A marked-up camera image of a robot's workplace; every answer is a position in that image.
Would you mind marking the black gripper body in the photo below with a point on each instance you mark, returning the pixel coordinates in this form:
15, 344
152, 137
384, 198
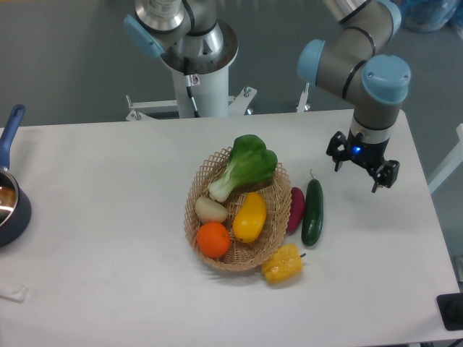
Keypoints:
369, 156

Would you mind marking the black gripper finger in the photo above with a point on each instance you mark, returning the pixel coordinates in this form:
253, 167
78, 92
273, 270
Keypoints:
385, 174
337, 150

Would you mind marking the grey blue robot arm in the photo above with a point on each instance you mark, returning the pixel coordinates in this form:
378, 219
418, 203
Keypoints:
350, 68

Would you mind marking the purple sweet potato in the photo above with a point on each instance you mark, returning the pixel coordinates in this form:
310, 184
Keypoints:
296, 210

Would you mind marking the green cucumber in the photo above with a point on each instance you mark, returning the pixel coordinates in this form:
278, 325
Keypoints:
312, 223

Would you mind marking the green bok choy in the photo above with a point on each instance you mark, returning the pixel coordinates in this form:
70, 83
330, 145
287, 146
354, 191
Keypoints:
250, 161

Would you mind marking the yellow corn piece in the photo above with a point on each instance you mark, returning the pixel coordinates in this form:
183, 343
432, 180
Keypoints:
283, 265

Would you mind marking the black device at edge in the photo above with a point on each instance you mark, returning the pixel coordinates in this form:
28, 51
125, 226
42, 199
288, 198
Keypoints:
450, 308

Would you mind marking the white onion half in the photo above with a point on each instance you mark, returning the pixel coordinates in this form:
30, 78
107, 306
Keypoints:
208, 211

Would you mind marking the blue plastic bag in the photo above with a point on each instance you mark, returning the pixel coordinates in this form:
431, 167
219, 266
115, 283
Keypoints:
426, 16

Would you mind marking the orange fruit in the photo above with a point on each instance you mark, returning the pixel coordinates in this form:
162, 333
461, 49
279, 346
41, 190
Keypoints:
213, 239

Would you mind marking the blue saucepan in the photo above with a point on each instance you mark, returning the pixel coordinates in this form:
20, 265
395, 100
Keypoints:
16, 209

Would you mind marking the clear plastic packet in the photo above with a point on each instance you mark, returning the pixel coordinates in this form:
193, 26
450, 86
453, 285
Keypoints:
13, 291

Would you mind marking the white frame bar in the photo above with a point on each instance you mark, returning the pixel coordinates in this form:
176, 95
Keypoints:
447, 166

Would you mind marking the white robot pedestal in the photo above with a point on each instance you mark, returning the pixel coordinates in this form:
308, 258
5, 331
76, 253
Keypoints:
199, 66

